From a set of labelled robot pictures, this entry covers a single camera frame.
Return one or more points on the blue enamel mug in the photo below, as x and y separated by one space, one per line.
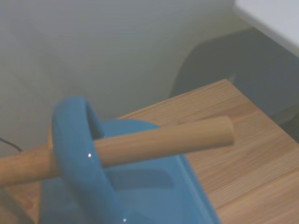
77 163

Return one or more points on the wooden mug tree black base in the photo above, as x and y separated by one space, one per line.
163 140

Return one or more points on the dark grey chair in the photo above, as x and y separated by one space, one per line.
245 70

